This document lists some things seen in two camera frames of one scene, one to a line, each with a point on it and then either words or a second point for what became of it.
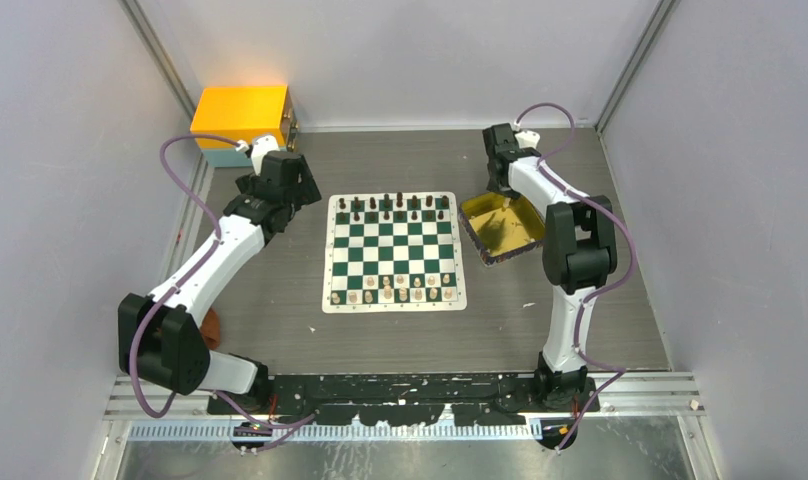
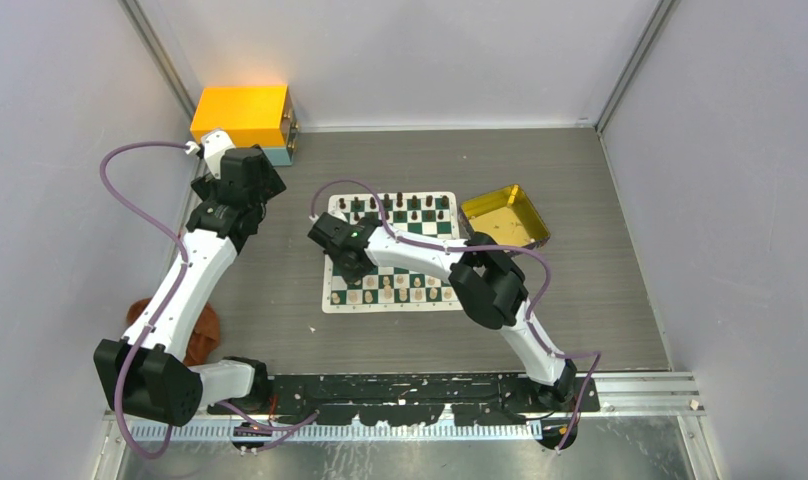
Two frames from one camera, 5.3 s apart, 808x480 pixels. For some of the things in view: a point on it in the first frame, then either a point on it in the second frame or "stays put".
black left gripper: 305,192 -> 271,184
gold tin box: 499,225 stays put
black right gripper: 497,187 -> 349,277
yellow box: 240,113 stays put
